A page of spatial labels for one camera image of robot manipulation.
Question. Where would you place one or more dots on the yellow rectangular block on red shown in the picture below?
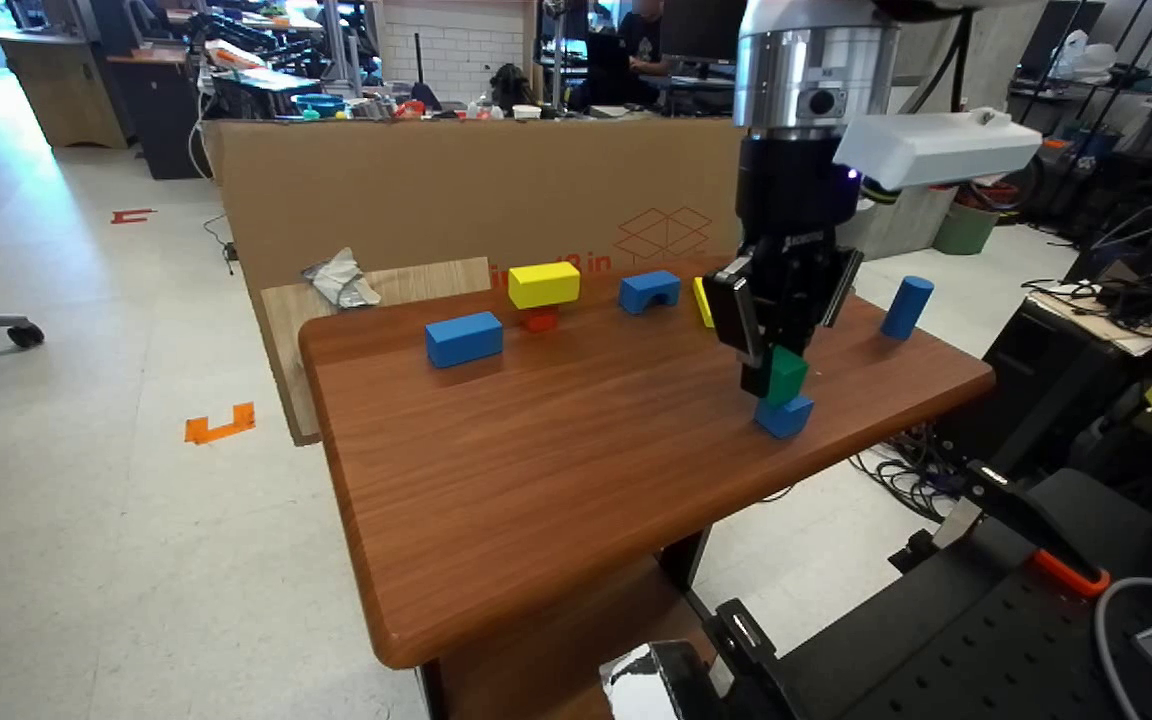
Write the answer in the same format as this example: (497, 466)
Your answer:
(545, 285)

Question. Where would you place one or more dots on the red block under yellow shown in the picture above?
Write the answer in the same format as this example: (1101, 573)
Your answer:
(543, 319)

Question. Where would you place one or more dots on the blue rectangular block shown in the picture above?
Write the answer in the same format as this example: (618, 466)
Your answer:
(465, 338)

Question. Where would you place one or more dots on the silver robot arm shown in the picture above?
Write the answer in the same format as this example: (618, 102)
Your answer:
(804, 70)

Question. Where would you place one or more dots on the green bucket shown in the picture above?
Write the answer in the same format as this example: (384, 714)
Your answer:
(965, 229)

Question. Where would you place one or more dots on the blue cylinder block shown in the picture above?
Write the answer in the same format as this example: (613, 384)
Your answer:
(907, 310)

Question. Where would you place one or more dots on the blue cube under green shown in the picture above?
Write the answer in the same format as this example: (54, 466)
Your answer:
(780, 420)

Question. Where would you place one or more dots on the yellow long block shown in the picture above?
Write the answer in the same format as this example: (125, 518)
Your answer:
(700, 306)

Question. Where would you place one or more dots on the large cardboard sheet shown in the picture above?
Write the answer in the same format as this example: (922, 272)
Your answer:
(603, 193)

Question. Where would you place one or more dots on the green cube block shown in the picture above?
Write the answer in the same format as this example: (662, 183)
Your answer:
(786, 379)

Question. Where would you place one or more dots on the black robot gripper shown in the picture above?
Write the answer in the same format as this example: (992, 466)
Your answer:
(788, 270)

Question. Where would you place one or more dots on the crumpled grey cloth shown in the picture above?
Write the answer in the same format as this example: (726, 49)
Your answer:
(340, 283)

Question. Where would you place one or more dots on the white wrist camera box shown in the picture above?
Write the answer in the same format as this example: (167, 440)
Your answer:
(939, 147)

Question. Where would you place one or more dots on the orange handled tool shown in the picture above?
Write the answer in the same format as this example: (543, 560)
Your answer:
(1071, 578)

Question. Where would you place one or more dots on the blue arch block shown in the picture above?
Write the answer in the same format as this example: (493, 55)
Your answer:
(648, 289)

